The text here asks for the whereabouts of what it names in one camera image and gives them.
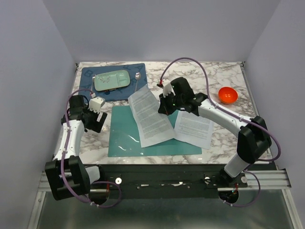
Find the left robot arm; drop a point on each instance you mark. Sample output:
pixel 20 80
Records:
pixel 66 174

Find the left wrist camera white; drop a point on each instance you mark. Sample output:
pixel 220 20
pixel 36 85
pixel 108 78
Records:
pixel 95 104

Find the printed paper sheet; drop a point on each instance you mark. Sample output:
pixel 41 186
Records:
pixel 153 128
pixel 193 129

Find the silver spoon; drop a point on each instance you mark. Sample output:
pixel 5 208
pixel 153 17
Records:
pixel 137 78

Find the teal file folder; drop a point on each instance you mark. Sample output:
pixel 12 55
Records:
pixel 125 140

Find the green divided plate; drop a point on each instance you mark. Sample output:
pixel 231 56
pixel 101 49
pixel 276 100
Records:
pixel 111 80

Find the silver fork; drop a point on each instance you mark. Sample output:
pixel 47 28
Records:
pixel 92 94

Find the blue placemat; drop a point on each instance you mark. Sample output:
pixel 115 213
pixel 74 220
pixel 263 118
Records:
pixel 115 94

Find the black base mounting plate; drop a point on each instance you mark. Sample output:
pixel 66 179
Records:
pixel 163 181

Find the aluminium rail frame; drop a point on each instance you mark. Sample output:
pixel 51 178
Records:
pixel 274 209

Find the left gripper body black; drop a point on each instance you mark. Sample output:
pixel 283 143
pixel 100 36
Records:
pixel 87 111

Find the printed paper sheet bottom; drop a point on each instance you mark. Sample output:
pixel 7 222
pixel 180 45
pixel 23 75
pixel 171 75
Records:
pixel 193 129

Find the printed paper sheet top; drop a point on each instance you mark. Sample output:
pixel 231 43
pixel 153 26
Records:
pixel 153 128

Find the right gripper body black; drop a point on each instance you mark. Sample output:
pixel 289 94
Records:
pixel 179 101

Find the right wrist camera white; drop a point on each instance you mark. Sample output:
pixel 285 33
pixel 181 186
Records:
pixel 166 86

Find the orange bowl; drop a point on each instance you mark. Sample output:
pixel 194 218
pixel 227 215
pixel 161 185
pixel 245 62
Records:
pixel 227 95

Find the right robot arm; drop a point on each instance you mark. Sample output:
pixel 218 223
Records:
pixel 252 137

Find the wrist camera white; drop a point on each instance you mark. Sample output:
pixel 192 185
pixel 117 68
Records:
pixel 95 104
pixel 166 86

